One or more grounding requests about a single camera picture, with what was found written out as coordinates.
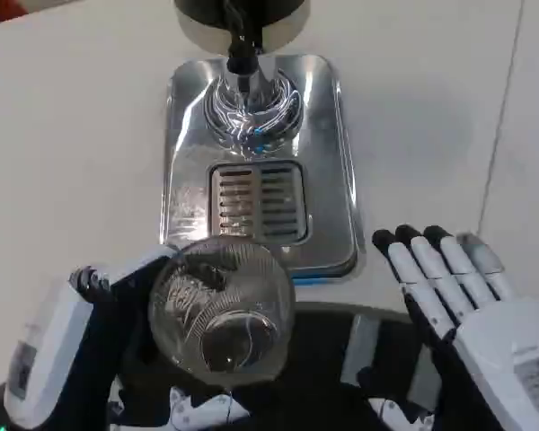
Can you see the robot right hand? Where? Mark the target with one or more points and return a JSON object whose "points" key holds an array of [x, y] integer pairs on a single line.
{"points": [[489, 341]]}

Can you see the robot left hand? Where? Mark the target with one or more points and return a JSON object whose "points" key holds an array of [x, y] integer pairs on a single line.
{"points": [[94, 341]]}

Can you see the clear ribbed glass cup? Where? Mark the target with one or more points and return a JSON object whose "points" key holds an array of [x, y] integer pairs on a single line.
{"points": [[224, 314]]}

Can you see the black robot torso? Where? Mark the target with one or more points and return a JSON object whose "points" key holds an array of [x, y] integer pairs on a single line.
{"points": [[323, 359]]}

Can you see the slotted steel tray grid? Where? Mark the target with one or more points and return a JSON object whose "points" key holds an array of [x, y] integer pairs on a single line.
{"points": [[257, 202]]}

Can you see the steel drip tray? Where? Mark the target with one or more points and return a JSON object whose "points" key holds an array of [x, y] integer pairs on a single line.
{"points": [[328, 179]]}

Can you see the black dispenser tap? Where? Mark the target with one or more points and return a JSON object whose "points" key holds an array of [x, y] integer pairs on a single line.
{"points": [[242, 49]]}

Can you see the steel drink dispenser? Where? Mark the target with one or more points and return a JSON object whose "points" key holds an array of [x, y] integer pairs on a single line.
{"points": [[283, 27]]}

